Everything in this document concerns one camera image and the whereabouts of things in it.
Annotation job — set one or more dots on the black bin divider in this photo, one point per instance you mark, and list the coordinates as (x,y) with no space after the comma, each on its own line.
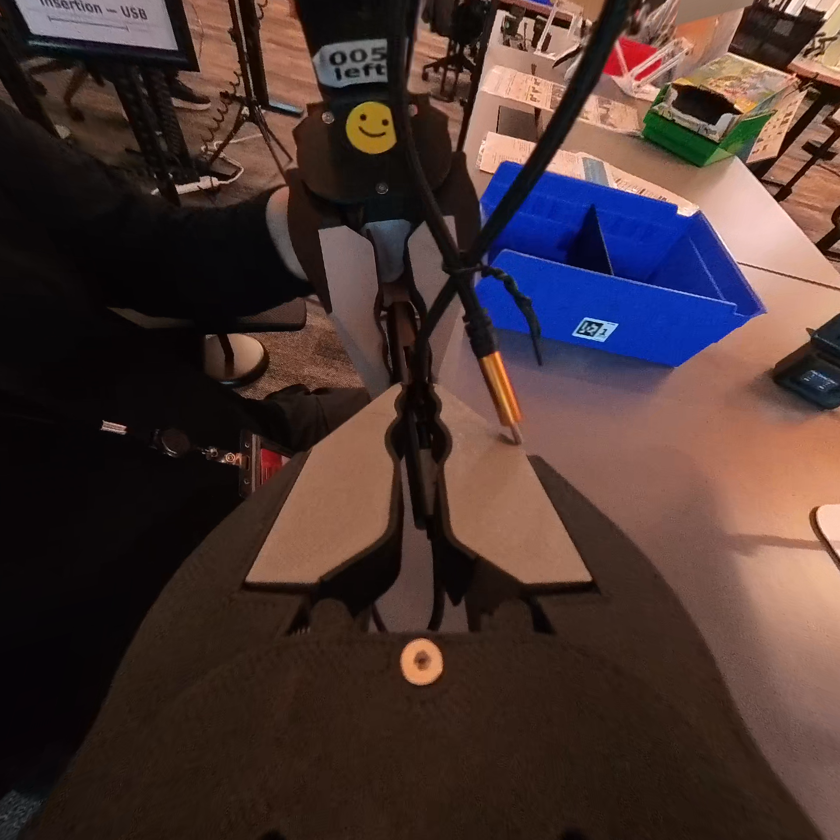
(590,249)

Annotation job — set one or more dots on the black tripod stand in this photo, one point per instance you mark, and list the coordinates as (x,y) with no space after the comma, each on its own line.
(249,65)

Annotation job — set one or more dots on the laminated instruction sheet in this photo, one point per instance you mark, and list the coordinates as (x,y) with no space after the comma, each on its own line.
(646,187)

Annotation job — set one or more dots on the red plastic item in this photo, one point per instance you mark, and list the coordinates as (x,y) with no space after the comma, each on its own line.
(630,56)

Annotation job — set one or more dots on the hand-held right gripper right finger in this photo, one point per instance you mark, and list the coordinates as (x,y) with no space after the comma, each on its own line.
(512,525)

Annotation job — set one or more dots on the green cardboard box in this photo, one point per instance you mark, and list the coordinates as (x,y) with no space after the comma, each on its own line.
(689,141)

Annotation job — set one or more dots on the white stand base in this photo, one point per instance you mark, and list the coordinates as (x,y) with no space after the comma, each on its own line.
(830,528)

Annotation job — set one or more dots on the person's left hand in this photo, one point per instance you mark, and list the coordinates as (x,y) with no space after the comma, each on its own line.
(283,229)

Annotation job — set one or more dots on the round base stool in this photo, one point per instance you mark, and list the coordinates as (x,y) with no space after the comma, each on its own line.
(243,358)

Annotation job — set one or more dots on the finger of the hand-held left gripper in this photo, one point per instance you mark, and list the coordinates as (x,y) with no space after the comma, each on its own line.
(423,262)
(351,282)

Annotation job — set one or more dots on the blue plastic bin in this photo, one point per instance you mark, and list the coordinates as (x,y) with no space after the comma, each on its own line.
(656,315)

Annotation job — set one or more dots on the person's left forearm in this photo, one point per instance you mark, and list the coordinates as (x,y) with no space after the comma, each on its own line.
(131,229)

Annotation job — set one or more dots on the person's black clothed torso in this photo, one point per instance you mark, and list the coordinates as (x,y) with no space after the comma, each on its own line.
(65,558)

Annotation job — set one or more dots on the printed paper sheets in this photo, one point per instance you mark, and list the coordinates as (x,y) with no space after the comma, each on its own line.
(518,85)

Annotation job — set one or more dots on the black sign stand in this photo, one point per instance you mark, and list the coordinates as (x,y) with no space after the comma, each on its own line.
(157,131)

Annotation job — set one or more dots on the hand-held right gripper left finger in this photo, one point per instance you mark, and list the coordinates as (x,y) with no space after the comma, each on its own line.
(328,518)

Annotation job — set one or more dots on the black office chair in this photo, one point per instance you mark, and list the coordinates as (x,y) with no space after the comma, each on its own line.
(459,26)

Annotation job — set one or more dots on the white power strip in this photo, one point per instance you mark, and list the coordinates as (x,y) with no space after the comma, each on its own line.
(197,185)

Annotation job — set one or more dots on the black device with display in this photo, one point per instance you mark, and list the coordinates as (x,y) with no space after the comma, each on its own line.
(807,374)

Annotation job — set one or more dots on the clear acrylic stand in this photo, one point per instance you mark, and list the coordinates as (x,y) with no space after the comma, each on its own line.
(663,59)

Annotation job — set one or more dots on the black framed marker sign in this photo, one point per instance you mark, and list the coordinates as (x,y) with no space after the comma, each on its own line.
(98,33)

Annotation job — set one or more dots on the badge on retractable reel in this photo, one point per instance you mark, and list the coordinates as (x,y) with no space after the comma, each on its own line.
(266,466)

